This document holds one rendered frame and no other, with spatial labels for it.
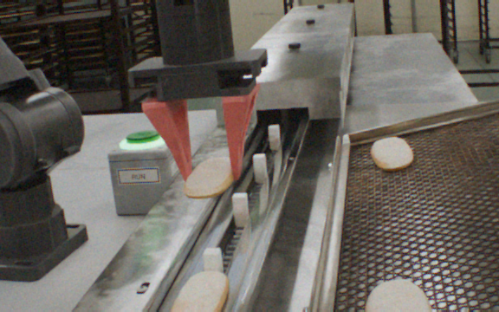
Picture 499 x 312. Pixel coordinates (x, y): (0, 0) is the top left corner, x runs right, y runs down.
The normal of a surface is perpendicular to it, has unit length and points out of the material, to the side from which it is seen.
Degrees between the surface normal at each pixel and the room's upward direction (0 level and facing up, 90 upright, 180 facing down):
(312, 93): 90
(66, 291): 0
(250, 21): 90
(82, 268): 0
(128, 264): 0
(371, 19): 90
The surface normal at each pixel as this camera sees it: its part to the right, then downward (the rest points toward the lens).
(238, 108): -0.10, 0.60
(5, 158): -0.48, 0.27
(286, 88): -0.15, 0.27
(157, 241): -0.10, -0.96
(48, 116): 0.72, -0.41
